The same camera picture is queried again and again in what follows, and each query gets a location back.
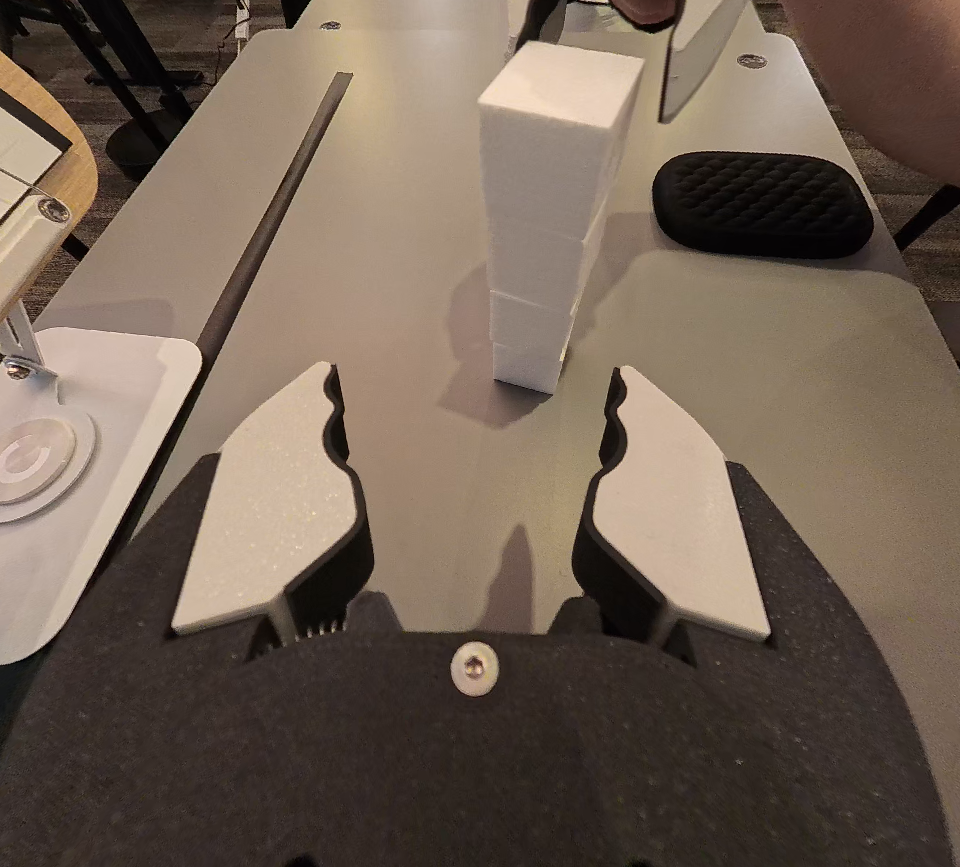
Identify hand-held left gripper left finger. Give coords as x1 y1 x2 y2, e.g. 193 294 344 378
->
172 362 375 651

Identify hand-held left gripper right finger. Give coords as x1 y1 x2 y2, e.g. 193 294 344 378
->
572 366 772 651

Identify white foam cube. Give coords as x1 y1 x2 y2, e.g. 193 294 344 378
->
492 340 567 394
487 195 610 318
489 289 584 352
477 42 646 242

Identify person's right forearm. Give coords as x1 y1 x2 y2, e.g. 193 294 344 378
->
772 0 960 187

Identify white document stand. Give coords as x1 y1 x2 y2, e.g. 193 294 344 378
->
0 195 204 666

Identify black mesh wrist rest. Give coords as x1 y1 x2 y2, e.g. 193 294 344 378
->
652 150 876 259

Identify black metal leg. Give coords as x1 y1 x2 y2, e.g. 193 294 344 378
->
892 183 960 255

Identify black floor stand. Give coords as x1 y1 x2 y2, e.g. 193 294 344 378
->
0 0 205 168

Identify wooden document board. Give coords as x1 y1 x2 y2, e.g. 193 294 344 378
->
0 53 100 328

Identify printed instruction sheet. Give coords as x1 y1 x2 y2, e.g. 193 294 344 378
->
0 90 74 223

